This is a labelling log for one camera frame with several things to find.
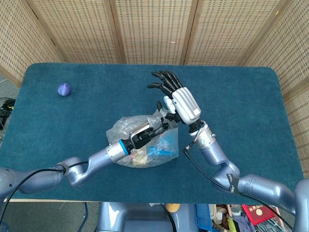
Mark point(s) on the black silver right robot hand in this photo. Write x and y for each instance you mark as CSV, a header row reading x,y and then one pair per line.
x,y
186,104

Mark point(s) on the blue-grey robot torso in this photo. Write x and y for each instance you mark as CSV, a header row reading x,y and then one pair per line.
x,y
135,217

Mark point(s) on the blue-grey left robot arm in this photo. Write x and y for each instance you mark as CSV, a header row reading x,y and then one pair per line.
x,y
101,157

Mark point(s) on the blue plastic basket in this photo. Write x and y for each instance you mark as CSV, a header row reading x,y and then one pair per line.
x,y
204,216

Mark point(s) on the yellow orange round object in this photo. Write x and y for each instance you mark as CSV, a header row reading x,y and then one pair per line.
x,y
172,207

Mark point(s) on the red printed box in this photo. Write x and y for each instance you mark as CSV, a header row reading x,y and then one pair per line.
x,y
253,211

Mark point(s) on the gold wrapped snack pack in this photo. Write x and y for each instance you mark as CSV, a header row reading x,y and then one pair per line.
x,y
140,160

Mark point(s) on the teal felt table cover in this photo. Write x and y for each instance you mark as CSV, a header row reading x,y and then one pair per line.
x,y
96,101

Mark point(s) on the blue snack box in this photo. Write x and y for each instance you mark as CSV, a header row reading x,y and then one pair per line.
x,y
166,147

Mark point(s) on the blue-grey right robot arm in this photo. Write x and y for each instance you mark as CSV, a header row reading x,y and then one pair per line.
x,y
260,188

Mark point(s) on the blue white checkered box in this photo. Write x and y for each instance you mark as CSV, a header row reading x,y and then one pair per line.
x,y
169,102

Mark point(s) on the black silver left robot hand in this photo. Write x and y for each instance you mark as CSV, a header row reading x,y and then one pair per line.
x,y
140,137

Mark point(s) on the woven rattan folding screen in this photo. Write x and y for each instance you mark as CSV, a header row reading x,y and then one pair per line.
x,y
154,29

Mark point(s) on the clear plastic shopping bag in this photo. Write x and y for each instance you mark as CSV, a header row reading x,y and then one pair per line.
x,y
164,154

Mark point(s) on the purple ball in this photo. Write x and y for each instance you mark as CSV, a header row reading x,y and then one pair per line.
x,y
64,89

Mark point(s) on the purple cloth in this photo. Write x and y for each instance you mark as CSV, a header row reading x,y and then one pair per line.
x,y
242,221

